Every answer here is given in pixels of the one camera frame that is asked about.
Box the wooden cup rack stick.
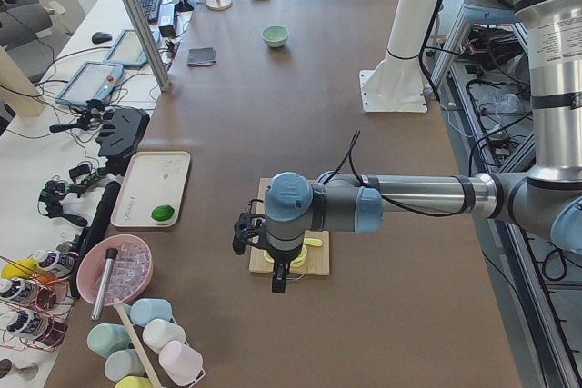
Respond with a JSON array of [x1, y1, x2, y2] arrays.
[[114, 299, 162, 388]]

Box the copper wire bottle rack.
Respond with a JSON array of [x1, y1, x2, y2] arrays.
[[1, 256, 75, 353]]

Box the blue teach pendant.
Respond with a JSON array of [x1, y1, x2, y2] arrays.
[[104, 29, 147, 70], [55, 61, 124, 108]]

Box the yellow cup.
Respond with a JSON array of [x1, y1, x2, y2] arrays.
[[115, 375, 153, 388]]

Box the cream rabbit tray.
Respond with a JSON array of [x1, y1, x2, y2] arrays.
[[110, 151, 191, 228]]

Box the black headset device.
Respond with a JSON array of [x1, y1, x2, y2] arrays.
[[96, 107, 150, 158]]

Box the pink bowl with ice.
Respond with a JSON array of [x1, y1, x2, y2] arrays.
[[76, 234, 153, 306]]

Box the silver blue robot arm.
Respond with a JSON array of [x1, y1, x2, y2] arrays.
[[259, 0, 581, 293]]

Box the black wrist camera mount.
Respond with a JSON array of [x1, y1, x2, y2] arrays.
[[232, 212, 267, 255]]

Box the blue teach pendant far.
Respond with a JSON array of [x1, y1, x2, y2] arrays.
[[104, 29, 147, 70]]

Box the white cup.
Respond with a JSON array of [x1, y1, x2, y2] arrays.
[[142, 319, 186, 353]]

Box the white pedestal column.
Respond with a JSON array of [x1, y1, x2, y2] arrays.
[[359, 0, 439, 113]]

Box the blue teach pendant near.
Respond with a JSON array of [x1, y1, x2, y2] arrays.
[[55, 61, 124, 108]]

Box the grey blue cup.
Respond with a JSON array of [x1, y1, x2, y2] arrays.
[[105, 349, 146, 382]]

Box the steel muddler tube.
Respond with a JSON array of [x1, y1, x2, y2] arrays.
[[91, 248, 118, 322]]

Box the green cup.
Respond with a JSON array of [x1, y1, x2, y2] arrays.
[[86, 323, 130, 359]]

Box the black computer mouse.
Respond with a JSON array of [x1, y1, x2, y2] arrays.
[[91, 32, 113, 45]]

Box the lemon slice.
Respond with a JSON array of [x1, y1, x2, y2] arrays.
[[263, 246, 308, 268]]

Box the grey folded cloth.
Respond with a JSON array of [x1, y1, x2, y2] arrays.
[[186, 47, 216, 67]]

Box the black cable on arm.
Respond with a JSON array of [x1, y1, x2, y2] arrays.
[[325, 130, 469, 218]]

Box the green ceramic bowl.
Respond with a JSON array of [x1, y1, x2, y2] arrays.
[[261, 25, 289, 48]]

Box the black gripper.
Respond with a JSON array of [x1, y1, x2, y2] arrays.
[[271, 262, 290, 293]]

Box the aluminium frame post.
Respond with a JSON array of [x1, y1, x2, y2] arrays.
[[122, 0, 171, 92]]

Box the pink cup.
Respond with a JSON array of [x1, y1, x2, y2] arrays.
[[158, 340, 203, 386]]

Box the bamboo cutting board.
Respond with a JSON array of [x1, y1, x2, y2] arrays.
[[248, 177, 332, 276]]

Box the green lime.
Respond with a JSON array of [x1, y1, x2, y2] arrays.
[[150, 204, 176, 223]]

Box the light blue cup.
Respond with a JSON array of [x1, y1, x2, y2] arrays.
[[130, 298, 173, 327]]

